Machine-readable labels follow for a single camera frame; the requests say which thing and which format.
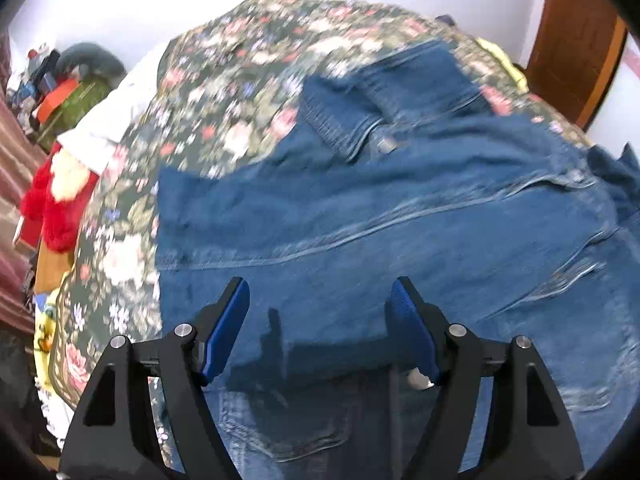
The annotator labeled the yellow printed cloth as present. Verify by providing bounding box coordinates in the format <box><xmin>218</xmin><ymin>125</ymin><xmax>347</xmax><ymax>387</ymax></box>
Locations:
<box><xmin>32</xmin><ymin>290</ymin><xmax>63</xmax><ymax>401</ymax></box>

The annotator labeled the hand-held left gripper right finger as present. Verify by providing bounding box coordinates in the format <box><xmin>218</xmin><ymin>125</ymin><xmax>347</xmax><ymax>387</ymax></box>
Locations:
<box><xmin>385</xmin><ymin>276</ymin><xmax>586</xmax><ymax>480</ymax></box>

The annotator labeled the wooden door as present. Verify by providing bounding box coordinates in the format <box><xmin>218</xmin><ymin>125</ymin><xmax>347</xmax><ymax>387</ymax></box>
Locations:
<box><xmin>525</xmin><ymin>0</ymin><xmax>628</xmax><ymax>131</ymax></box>

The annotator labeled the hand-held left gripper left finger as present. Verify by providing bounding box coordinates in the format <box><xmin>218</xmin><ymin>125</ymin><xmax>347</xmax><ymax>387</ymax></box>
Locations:
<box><xmin>57</xmin><ymin>276</ymin><xmax>251</xmax><ymax>480</ymax></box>

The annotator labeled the grey cushion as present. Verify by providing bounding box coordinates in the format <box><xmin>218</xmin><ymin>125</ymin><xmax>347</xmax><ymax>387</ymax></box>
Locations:
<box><xmin>55</xmin><ymin>42</ymin><xmax>126</xmax><ymax>81</ymax></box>

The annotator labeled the brown cardboard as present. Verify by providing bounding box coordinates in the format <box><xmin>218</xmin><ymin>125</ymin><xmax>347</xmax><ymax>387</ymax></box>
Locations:
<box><xmin>35</xmin><ymin>245</ymin><xmax>73</xmax><ymax>293</ymax></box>

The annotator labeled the white bed sheet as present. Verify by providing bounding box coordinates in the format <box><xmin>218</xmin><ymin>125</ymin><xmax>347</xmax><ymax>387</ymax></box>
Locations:
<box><xmin>57</xmin><ymin>42</ymin><xmax>168</xmax><ymax>171</ymax></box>

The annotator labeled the orange box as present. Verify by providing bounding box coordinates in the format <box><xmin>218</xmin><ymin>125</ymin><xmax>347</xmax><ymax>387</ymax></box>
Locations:
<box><xmin>37</xmin><ymin>80</ymin><xmax>81</xmax><ymax>121</ymax></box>

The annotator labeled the green bag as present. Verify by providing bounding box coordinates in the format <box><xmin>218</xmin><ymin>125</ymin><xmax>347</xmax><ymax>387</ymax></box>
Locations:
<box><xmin>37</xmin><ymin>77</ymin><xmax>113</xmax><ymax>153</ymax></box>

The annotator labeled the red plush toy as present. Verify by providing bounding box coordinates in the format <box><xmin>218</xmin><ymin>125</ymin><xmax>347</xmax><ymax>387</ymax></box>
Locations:
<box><xmin>20</xmin><ymin>142</ymin><xmax>98</xmax><ymax>253</ymax></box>

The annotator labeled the blue denim jacket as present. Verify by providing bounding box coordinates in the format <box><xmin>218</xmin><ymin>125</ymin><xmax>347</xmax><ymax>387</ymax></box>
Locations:
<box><xmin>155</xmin><ymin>40</ymin><xmax>640</xmax><ymax>480</ymax></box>

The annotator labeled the maroon striped curtain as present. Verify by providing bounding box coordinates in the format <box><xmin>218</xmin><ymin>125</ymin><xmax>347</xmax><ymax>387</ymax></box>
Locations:
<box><xmin>0</xmin><ymin>30</ymin><xmax>48</xmax><ymax>336</ymax></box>

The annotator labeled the floral bed blanket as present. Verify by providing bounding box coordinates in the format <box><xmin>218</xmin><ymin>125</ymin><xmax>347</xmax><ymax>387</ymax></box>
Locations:
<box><xmin>35</xmin><ymin>0</ymin><xmax>596</xmax><ymax>461</ymax></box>

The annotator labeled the white cloth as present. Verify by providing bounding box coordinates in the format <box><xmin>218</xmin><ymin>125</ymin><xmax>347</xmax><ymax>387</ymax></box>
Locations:
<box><xmin>37</xmin><ymin>385</ymin><xmax>76</xmax><ymax>443</ymax></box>

